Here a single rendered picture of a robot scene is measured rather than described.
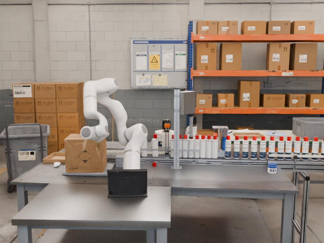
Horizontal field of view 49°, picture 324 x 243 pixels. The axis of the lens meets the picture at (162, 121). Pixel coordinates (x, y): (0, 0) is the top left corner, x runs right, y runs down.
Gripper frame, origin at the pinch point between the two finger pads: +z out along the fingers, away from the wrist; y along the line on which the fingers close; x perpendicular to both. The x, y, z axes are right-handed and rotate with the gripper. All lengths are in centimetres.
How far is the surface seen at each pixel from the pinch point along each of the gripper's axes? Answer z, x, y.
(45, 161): 51, 31, -73
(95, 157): 27.7, -0.8, -24.2
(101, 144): 26.4, 4.4, -14.0
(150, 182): 25.1, -42.1, 1.8
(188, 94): 55, 0, 63
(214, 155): 81, -51, 49
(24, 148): 184, 109, -154
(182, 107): 52, -6, 53
